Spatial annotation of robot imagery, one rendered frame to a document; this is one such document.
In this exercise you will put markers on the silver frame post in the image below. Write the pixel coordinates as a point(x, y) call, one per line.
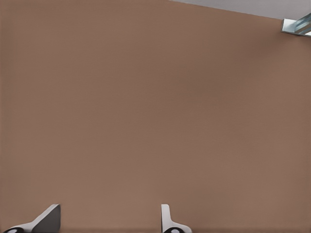
point(297, 25)

